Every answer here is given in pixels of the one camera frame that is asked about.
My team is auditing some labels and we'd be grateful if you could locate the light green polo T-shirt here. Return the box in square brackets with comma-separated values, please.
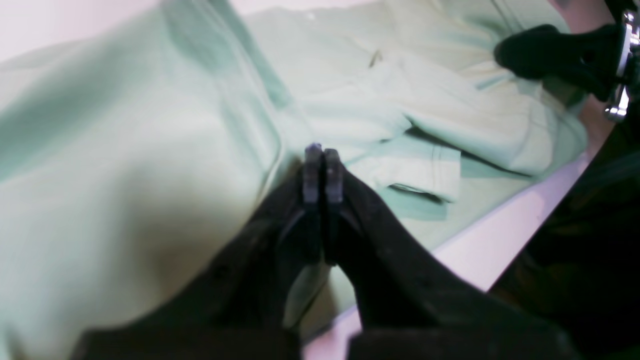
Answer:
[1, 0, 588, 360]

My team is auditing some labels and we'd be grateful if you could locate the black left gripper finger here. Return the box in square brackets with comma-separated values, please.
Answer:
[71, 144, 323, 360]
[493, 23, 626, 101]
[323, 149, 580, 360]

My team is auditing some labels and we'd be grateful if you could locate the black gripper body white bracket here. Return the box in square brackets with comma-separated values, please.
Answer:
[605, 10, 640, 123]

